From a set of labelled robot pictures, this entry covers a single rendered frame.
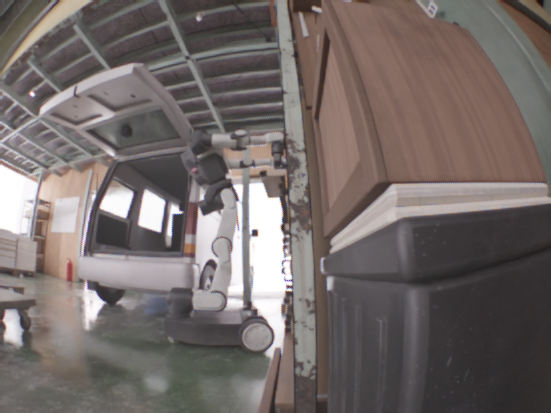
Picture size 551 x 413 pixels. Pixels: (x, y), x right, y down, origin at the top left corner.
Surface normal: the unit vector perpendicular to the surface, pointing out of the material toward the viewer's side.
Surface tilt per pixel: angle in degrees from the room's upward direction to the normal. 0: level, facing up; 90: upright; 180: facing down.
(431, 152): 90
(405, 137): 90
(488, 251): 90
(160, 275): 88
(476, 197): 135
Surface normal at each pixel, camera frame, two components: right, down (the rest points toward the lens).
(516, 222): -0.08, -0.26
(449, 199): -0.03, 0.49
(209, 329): 0.18, -0.27
